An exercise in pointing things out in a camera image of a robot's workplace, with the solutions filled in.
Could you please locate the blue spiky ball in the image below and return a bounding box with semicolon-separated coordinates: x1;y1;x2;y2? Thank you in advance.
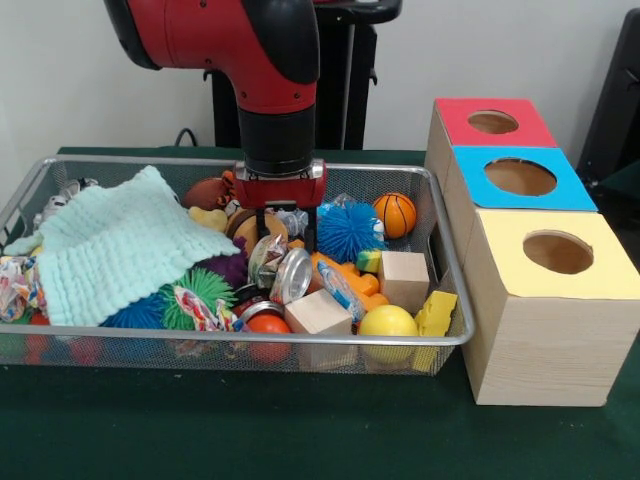
317;199;386;264

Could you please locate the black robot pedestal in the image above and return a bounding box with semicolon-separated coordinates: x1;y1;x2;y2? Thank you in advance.
209;0;404;150

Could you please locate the mint green knitted cloth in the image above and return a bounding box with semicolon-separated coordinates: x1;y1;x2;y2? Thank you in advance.
4;164;242;327

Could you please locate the wooden box with three holes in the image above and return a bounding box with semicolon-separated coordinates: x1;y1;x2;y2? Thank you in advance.
424;97;640;407

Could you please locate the clear plastic bottle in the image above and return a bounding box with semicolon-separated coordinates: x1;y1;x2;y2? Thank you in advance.
272;207;309;236

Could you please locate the yellow ball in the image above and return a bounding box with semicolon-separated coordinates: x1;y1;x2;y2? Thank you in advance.
357;304;420;364

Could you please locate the dark green table cloth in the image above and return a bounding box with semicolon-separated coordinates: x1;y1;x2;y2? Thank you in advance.
584;158;640;236
0;145;640;480

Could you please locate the silver mesh bin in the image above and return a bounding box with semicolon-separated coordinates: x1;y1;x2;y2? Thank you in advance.
0;154;476;374

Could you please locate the black cable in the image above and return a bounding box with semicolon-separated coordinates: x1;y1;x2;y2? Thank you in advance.
173;127;201;149

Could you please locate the green spiky ball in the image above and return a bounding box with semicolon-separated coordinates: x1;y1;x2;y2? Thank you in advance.
162;267;236;331

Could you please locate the black chair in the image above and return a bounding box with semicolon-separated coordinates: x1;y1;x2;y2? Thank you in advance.
574;7;640;189

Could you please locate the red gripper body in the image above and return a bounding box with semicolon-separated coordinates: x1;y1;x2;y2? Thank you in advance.
233;160;329;215

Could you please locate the orange toy basketball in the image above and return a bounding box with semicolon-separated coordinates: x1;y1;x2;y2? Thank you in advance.
372;192;418;239

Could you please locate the orange plastic toy block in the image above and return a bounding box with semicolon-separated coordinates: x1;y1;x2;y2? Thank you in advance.
294;239;390;309

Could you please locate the yellow cheese wedge toy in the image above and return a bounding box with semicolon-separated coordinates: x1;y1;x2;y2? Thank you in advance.
413;290;459;371

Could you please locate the toy burger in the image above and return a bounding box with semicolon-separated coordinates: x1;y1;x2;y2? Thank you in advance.
225;207;290;251

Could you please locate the wooden cube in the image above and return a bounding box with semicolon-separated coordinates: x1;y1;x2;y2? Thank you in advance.
377;250;431;315
283;288;357;370

